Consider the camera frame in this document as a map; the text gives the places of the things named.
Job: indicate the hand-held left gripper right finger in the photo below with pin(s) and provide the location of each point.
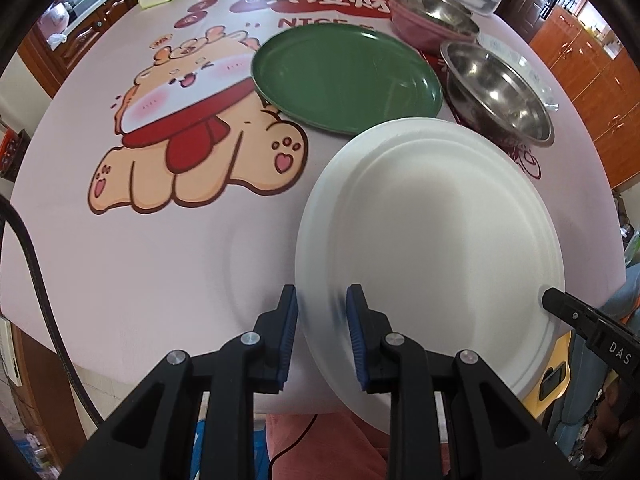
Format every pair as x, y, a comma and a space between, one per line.
356, 340

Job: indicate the printed pink tablecloth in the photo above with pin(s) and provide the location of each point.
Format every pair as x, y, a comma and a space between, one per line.
150, 260

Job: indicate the pink steel bowl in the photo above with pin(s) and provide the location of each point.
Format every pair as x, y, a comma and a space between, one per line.
430, 10

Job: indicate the green plate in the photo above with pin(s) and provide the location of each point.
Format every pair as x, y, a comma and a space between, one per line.
345, 80

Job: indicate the white plate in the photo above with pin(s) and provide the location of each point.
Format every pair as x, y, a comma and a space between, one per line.
430, 240

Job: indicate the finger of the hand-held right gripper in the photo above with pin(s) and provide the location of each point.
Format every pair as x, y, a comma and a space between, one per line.
562, 305

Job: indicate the red plastic crate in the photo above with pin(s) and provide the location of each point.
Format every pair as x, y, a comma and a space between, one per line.
10, 155

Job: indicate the pink cloth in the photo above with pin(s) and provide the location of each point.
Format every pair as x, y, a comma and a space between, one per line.
340, 440

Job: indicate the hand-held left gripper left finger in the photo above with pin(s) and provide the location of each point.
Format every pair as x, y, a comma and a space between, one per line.
289, 340

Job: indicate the large steel bowl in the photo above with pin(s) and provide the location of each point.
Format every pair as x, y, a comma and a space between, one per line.
495, 95

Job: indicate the yellow stool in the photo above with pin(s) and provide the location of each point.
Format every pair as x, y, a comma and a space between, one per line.
560, 355

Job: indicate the wooden kitchen cabinet frame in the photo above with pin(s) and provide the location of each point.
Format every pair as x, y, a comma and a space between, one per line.
85, 35

